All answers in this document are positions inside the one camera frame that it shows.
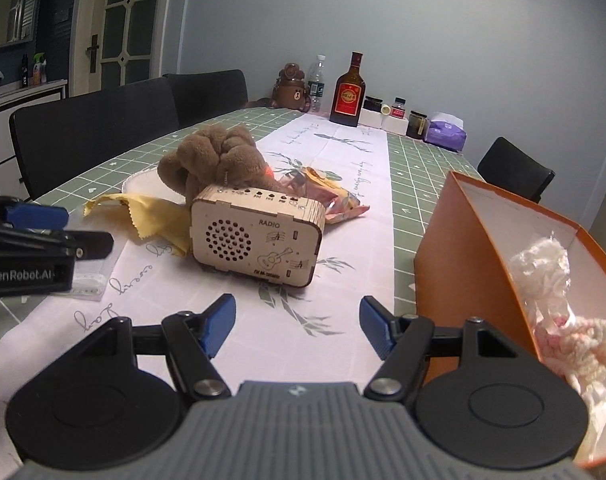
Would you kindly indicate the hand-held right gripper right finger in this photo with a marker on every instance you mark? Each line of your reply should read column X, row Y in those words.
column 375, row 327

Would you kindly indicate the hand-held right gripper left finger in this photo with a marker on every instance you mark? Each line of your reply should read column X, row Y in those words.
column 220, row 325

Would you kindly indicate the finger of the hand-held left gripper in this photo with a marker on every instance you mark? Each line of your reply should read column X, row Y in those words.
column 93, row 244
column 38, row 216

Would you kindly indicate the off-white towel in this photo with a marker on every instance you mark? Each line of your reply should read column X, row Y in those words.
column 140, row 182

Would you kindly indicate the orange cardboard box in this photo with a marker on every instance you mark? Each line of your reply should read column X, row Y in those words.
column 458, row 260

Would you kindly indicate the white plastic bag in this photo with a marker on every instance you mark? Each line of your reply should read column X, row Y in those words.
column 540, row 270

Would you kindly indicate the pink crocheted toy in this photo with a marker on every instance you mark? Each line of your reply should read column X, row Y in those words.
column 583, row 345

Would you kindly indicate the clear plastic packet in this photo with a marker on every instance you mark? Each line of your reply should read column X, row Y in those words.
column 95, row 277

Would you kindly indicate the yellow cloth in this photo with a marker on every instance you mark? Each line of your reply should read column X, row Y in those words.
column 153, row 217

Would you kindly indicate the wooden radio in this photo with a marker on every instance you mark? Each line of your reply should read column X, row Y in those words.
column 253, row 240

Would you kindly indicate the white cabinet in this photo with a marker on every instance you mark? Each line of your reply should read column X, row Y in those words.
column 13, row 120

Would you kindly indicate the black chair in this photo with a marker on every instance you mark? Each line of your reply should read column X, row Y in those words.
column 208, row 97
column 93, row 130
column 513, row 170

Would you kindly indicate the orange snack packet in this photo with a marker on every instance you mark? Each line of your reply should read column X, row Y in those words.
column 338, row 205

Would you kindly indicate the black bottle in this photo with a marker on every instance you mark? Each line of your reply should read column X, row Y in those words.
column 24, row 72

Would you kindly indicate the green spray bottle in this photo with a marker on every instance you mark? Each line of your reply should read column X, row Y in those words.
column 39, row 71

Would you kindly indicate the brown plush toy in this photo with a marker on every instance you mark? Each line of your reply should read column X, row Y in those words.
column 218, row 160

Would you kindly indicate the small orange ball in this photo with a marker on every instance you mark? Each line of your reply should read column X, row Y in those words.
column 268, row 173

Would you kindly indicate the yellow snack packet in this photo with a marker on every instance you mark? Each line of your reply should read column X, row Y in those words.
column 320, row 175

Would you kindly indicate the white printed table runner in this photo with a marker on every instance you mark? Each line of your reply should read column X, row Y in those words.
column 343, row 160

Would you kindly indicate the purple tissue pack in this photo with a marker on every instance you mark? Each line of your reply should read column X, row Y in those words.
column 447, row 135

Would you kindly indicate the dark glass jar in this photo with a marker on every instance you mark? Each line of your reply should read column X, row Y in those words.
column 417, row 126

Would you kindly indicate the white box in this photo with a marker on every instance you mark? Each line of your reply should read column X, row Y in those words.
column 378, row 120

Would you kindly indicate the small red label bottle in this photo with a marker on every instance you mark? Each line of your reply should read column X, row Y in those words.
column 398, row 108

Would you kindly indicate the glass panel door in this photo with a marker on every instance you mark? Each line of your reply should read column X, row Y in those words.
column 133, row 15

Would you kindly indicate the black lidded jar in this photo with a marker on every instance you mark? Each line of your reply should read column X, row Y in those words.
column 372, row 102

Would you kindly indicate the brown liquor bottle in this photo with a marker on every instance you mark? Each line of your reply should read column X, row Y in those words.
column 347, row 100

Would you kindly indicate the brown bear jar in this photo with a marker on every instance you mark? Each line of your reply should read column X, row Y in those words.
column 289, row 91

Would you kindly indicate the clear water bottle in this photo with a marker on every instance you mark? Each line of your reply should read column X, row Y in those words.
column 317, row 85

